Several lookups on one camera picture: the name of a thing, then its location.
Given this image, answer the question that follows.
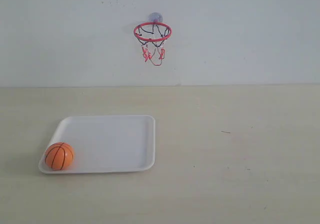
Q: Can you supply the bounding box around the small orange basketball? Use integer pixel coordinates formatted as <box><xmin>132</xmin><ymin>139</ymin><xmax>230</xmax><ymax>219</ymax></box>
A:
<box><xmin>44</xmin><ymin>142</ymin><xmax>75</xmax><ymax>171</ymax></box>

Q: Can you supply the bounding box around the red mini basketball hoop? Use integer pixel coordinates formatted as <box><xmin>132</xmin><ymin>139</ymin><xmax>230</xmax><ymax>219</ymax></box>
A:
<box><xmin>133</xmin><ymin>21</ymin><xmax>172</xmax><ymax>66</ymax></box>

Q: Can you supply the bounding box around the white plastic tray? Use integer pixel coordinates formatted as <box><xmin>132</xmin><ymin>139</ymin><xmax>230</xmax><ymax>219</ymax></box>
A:
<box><xmin>38</xmin><ymin>115</ymin><xmax>156</xmax><ymax>174</ymax></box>

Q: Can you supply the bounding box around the clear suction cup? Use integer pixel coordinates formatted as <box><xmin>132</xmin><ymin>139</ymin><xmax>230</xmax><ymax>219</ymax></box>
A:
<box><xmin>148</xmin><ymin>12</ymin><xmax>163</xmax><ymax>22</ymax></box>

